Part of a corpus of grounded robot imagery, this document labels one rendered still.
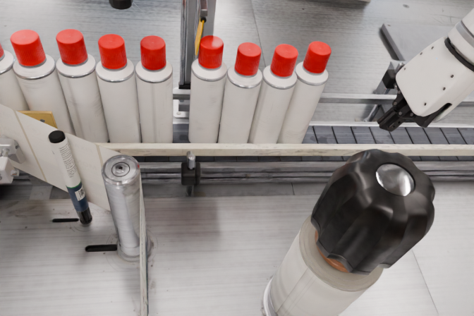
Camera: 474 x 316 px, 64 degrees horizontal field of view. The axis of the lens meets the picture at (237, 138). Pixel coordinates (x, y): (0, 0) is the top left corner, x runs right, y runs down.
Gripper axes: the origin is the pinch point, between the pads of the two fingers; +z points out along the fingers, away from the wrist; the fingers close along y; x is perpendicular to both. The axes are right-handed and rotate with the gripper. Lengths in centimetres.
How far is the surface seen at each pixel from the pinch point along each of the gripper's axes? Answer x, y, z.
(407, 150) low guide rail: 3.7, 4.4, 2.1
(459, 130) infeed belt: 20.1, -3.2, -0.6
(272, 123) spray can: -21.8, 3.1, 5.8
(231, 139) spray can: -26.2, 2.9, 11.8
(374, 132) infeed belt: 2.5, -2.6, 5.9
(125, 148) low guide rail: -41.5, 4.2, 18.2
